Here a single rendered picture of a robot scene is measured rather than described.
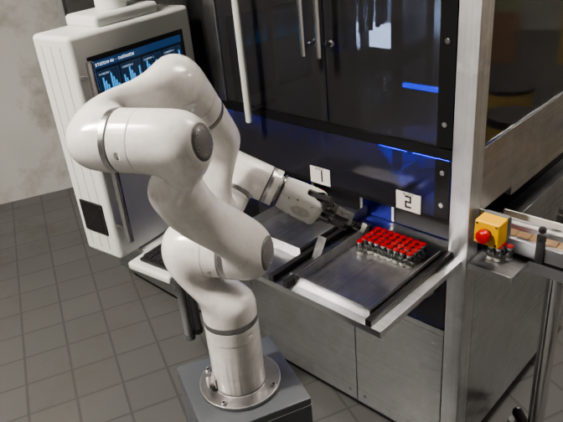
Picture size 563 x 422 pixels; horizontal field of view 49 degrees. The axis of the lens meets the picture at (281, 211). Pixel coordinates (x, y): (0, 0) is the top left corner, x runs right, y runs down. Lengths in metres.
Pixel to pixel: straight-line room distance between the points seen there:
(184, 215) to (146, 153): 0.19
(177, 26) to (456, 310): 1.29
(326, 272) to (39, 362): 1.77
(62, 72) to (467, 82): 1.15
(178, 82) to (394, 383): 1.57
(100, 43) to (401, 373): 1.47
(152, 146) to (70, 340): 2.42
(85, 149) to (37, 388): 2.18
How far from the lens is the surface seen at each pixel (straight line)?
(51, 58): 2.00
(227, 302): 1.30
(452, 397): 2.18
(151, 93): 1.01
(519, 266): 1.85
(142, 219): 2.18
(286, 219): 2.07
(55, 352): 3.21
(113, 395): 2.86
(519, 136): 1.94
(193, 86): 1.04
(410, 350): 2.16
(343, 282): 1.74
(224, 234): 1.14
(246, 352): 1.37
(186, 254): 1.24
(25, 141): 4.80
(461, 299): 1.92
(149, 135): 0.90
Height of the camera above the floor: 1.87
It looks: 28 degrees down
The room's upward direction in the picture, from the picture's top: 6 degrees counter-clockwise
